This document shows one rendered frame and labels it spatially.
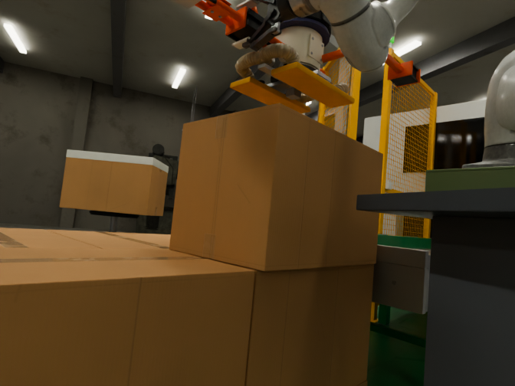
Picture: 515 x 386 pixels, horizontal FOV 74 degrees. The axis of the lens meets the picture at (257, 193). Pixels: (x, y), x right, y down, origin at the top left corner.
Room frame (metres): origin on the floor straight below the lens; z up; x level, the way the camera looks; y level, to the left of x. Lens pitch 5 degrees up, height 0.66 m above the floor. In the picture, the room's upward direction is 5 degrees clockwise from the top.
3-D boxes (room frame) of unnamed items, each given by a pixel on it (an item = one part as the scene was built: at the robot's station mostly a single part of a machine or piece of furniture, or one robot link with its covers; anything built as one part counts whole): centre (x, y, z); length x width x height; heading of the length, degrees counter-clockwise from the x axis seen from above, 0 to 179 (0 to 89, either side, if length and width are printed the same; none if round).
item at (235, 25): (0.98, 0.08, 1.23); 0.10 x 0.08 x 0.06; 46
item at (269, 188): (1.14, -0.09, 0.74); 0.60 x 0.40 x 0.40; 137
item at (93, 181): (2.52, 1.03, 0.82); 0.60 x 0.40 x 0.40; 90
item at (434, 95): (2.96, -1.31, 1.05); 1.17 x 0.10 x 2.10; 135
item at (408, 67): (1.19, -0.49, 1.23); 0.09 x 0.08 x 0.05; 46
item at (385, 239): (2.67, -1.24, 0.60); 1.60 x 0.11 x 0.09; 135
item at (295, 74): (1.09, -0.16, 1.13); 0.34 x 0.10 x 0.05; 136
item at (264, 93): (1.22, -0.02, 1.13); 0.34 x 0.10 x 0.05; 136
